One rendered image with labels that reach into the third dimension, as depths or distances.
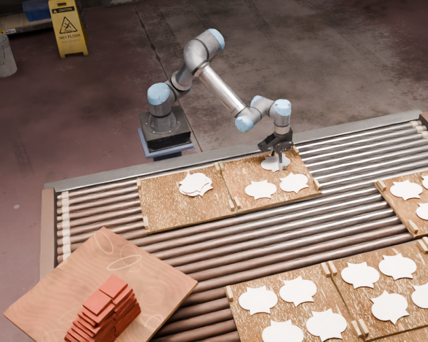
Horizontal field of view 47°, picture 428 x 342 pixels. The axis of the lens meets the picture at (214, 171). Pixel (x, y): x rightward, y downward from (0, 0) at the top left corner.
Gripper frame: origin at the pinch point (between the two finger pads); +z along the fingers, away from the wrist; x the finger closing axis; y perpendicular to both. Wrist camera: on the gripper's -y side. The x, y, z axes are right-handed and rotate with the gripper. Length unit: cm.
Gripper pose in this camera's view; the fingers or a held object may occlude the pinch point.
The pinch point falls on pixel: (275, 163)
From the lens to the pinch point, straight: 244.2
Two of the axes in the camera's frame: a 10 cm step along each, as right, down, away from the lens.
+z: 0.4, 7.5, 6.6
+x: -2.6, -6.3, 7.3
